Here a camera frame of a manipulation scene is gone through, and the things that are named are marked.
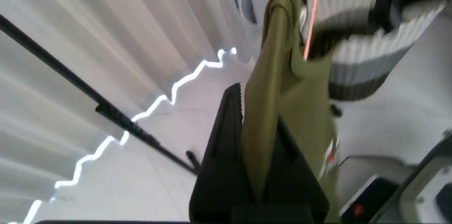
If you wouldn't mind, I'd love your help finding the pink clothes hanger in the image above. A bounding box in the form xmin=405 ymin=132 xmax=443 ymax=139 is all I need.
xmin=303 ymin=0 xmax=324 ymax=61

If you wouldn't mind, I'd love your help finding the white curtain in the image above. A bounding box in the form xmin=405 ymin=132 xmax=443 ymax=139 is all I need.
xmin=0 ymin=0 xmax=276 ymax=218

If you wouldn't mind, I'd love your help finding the black clothes rack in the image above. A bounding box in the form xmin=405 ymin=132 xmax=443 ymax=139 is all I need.
xmin=0 ymin=13 xmax=202 ymax=175

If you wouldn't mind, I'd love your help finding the white laundry basket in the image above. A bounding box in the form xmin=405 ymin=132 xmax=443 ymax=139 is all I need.
xmin=305 ymin=0 xmax=449 ymax=102

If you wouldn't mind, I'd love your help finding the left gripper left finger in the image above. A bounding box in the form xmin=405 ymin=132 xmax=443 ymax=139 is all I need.
xmin=189 ymin=82 xmax=254 ymax=222

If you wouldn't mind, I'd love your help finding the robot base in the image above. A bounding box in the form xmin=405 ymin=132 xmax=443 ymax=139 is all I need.
xmin=337 ymin=128 xmax=452 ymax=222

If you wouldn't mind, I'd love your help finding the green garment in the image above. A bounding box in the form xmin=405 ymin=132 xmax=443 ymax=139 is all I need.
xmin=241 ymin=0 xmax=342 ymax=222

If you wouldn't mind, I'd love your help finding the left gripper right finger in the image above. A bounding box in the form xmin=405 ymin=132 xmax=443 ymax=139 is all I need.
xmin=263 ymin=114 xmax=331 ymax=222

